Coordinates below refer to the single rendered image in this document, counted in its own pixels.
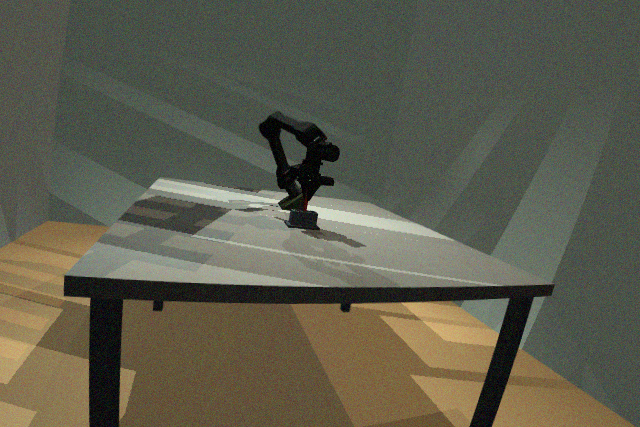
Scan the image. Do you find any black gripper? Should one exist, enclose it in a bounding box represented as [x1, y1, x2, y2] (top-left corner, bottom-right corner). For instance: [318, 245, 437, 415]
[296, 157, 334, 201]

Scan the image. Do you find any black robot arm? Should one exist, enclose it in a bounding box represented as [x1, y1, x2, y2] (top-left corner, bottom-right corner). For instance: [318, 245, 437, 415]
[259, 112, 340, 199]

